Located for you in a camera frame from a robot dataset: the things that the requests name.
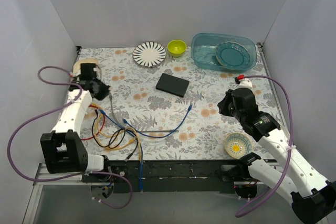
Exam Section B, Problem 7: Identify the red ethernet cable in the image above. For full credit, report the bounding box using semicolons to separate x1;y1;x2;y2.
80;104;106;141

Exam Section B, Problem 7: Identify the dark grey network switch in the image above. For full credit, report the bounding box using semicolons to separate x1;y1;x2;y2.
155;73;190;98

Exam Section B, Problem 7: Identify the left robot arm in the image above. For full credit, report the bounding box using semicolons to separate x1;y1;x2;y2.
40;60;112;182

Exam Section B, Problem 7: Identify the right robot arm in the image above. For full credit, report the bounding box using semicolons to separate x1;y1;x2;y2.
218;79;335;223

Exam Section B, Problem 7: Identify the cream square dish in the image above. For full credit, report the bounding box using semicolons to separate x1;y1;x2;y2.
72;58;102;77

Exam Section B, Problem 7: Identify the yellow patterned small bowl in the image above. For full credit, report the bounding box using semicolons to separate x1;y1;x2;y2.
224;133;253;159

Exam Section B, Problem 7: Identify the teal glass plate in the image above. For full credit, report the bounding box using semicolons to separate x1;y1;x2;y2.
215;41;251;69

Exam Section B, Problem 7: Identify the teal plastic tub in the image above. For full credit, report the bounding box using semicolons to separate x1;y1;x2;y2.
191;33;257;73

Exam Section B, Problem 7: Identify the striped white plate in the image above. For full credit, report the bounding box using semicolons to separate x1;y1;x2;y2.
132;41;166;68

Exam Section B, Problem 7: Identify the lime green bowl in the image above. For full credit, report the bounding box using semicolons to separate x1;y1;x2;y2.
167;39;187;57

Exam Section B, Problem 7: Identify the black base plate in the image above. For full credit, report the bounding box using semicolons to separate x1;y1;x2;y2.
81;159;270;193

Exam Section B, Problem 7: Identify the aluminium frame rail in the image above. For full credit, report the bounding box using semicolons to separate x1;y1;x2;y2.
22;162;329;224

